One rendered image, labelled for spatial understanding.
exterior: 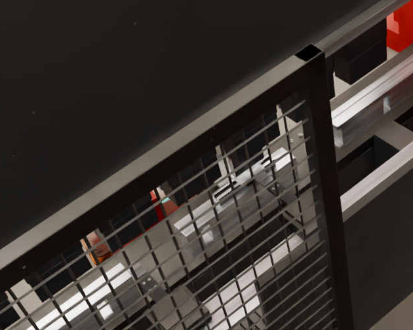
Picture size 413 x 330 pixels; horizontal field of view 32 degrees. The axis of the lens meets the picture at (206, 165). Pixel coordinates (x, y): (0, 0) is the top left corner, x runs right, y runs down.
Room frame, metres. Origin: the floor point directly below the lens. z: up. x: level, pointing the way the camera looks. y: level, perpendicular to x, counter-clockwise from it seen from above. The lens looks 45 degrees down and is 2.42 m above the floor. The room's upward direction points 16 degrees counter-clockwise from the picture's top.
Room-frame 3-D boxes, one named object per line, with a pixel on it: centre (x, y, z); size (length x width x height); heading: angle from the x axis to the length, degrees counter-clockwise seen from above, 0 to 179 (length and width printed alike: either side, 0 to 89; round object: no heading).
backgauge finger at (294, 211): (1.22, -0.18, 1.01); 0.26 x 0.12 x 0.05; 25
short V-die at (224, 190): (1.35, -0.09, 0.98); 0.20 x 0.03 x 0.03; 115
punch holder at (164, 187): (1.29, 0.05, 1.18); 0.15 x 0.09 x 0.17; 115
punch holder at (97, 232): (1.20, 0.23, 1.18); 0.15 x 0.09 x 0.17; 115
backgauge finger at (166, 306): (1.04, 0.20, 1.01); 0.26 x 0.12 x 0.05; 25
